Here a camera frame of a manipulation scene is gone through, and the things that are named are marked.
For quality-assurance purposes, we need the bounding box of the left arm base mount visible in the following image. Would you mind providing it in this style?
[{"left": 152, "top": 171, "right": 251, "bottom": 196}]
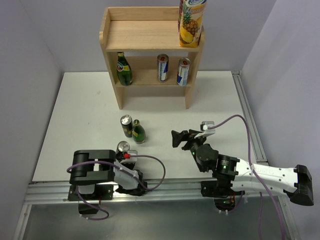
[{"left": 67, "top": 184, "right": 114, "bottom": 216}]

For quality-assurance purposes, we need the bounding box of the aluminium rail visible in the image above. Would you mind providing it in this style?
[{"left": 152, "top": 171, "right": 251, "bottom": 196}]
[
  {"left": 231, "top": 70, "right": 269, "bottom": 166},
  {"left": 23, "top": 178, "right": 286, "bottom": 206}
]

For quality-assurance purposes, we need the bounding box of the front aluminium rail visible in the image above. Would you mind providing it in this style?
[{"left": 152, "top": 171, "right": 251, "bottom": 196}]
[{"left": 23, "top": 178, "right": 286, "bottom": 206}]

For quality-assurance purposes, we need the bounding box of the wooden two-tier shelf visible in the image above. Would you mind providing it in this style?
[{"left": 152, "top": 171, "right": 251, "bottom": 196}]
[{"left": 99, "top": 6, "right": 205, "bottom": 109}]

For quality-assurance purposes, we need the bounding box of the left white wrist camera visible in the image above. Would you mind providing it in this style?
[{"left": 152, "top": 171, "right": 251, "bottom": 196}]
[{"left": 119, "top": 150, "right": 138, "bottom": 165}]

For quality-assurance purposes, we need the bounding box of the green glass bottle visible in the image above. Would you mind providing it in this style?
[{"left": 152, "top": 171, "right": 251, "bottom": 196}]
[
  {"left": 116, "top": 52, "right": 133, "bottom": 86},
  {"left": 132, "top": 119, "right": 146, "bottom": 144}
]

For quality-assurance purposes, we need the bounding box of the black can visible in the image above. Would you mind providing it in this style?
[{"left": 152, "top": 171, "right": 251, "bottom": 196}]
[
  {"left": 115, "top": 140, "right": 131, "bottom": 155},
  {"left": 120, "top": 114, "right": 133, "bottom": 138}
]

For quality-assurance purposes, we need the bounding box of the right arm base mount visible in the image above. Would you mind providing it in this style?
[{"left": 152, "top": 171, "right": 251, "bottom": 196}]
[{"left": 200, "top": 180, "right": 245, "bottom": 216}]

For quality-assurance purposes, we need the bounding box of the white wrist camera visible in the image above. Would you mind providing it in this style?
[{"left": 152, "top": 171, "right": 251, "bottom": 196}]
[
  {"left": 119, "top": 150, "right": 138, "bottom": 165},
  {"left": 194, "top": 121, "right": 216, "bottom": 138}
]

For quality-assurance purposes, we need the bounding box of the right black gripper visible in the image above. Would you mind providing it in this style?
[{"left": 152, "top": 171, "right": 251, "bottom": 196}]
[{"left": 171, "top": 129, "right": 209, "bottom": 160}]

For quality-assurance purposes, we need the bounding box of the silver red-top can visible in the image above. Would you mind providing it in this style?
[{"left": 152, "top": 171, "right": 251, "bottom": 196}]
[
  {"left": 157, "top": 54, "right": 169, "bottom": 82},
  {"left": 176, "top": 57, "right": 191, "bottom": 87}
]

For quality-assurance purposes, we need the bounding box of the right side aluminium rail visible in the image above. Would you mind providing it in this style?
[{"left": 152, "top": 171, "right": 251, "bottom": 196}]
[{"left": 231, "top": 70, "right": 269, "bottom": 166}]

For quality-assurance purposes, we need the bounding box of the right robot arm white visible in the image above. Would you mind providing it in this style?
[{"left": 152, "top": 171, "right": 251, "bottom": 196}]
[{"left": 171, "top": 129, "right": 314, "bottom": 206}]

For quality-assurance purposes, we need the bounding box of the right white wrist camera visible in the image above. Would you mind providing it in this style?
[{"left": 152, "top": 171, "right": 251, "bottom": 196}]
[{"left": 194, "top": 121, "right": 216, "bottom": 138}]

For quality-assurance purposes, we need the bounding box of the pineapple juice carton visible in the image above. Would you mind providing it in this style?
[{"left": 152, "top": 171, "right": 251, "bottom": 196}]
[{"left": 178, "top": 0, "right": 207, "bottom": 48}]

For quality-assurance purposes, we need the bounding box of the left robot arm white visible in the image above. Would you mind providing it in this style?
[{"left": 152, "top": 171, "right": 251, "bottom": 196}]
[{"left": 67, "top": 149, "right": 148, "bottom": 200}]

